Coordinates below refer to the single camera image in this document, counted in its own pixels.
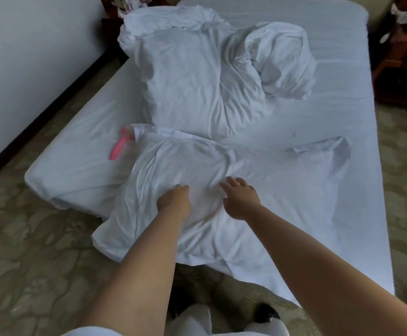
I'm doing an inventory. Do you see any person's left forearm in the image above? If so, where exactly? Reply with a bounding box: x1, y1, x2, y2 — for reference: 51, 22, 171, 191
81, 210, 190, 336

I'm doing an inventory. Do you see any pink lint roller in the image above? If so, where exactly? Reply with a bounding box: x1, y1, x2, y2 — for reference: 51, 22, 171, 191
108, 126, 136, 162

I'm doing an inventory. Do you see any white bed sheet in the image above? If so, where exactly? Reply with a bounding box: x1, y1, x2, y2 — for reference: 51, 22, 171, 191
23, 0, 397, 305

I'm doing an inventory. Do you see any person's left hand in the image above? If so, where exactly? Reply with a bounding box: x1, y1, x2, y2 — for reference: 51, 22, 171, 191
156, 184, 192, 223

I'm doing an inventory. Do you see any person's right forearm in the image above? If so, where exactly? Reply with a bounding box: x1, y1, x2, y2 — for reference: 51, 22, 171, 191
242, 206, 407, 336

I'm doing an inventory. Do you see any person's right hand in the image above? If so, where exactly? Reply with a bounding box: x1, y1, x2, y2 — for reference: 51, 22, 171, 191
219, 176, 262, 223

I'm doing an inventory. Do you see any white pillow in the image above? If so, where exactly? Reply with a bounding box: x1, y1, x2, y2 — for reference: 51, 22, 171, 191
91, 124, 352, 305

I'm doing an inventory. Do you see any white duvet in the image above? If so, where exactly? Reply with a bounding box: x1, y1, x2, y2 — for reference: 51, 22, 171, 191
117, 5, 318, 140

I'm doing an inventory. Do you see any person's white shirt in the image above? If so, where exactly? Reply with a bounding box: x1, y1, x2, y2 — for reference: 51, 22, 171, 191
62, 325, 124, 336

